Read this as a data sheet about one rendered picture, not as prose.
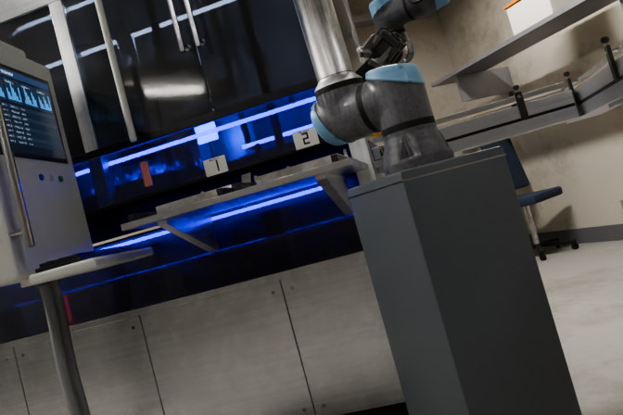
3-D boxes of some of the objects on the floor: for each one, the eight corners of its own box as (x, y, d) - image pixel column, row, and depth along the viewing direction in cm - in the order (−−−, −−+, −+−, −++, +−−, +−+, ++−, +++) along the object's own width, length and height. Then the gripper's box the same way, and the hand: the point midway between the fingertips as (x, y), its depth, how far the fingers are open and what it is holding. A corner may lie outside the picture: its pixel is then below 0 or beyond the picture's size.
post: (427, 419, 198) (266, -158, 211) (445, 415, 197) (281, -165, 210) (426, 426, 191) (260, -170, 205) (445, 422, 190) (276, -176, 204)
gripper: (387, 24, 156) (364, 19, 136) (417, 48, 154) (399, 47, 135) (367, 51, 159) (343, 50, 139) (397, 74, 157) (376, 78, 138)
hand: (364, 58), depth 139 cm, fingers closed
